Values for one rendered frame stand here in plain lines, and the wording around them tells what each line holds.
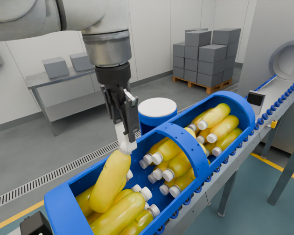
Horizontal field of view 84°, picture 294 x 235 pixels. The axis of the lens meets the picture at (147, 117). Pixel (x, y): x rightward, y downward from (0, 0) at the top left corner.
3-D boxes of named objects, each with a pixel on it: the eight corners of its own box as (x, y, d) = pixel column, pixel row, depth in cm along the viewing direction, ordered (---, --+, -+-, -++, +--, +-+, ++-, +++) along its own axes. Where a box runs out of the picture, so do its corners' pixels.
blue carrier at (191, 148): (247, 147, 89) (264, 100, 73) (102, 308, 44) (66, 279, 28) (201, 125, 108) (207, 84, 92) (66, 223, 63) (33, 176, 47)
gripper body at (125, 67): (137, 60, 34) (142, 100, 39) (116, 56, 40) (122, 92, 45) (104, 69, 30) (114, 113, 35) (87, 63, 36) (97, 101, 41)
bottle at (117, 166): (105, 196, 53) (129, 145, 52) (113, 213, 48) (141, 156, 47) (84, 196, 49) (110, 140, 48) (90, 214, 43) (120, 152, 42)
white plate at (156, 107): (135, 100, 128) (135, 102, 129) (141, 119, 105) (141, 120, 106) (169, 95, 132) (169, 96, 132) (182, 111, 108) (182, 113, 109)
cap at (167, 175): (164, 170, 62) (160, 173, 61) (167, 168, 58) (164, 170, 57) (170, 179, 60) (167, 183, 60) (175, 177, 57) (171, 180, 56)
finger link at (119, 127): (115, 126, 44) (114, 124, 45) (120, 145, 48) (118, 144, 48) (125, 121, 46) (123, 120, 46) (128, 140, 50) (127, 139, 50)
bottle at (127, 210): (98, 254, 40) (154, 203, 50) (84, 227, 42) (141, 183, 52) (97, 251, 46) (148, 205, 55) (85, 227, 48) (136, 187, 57)
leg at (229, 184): (225, 214, 150) (240, 167, 116) (222, 218, 147) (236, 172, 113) (219, 209, 154) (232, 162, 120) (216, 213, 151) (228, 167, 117)
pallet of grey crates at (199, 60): (231, 84, 395) (242, 28, 332) (209, 94, 360) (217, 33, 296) (192, 73, 482) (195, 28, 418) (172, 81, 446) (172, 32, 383)
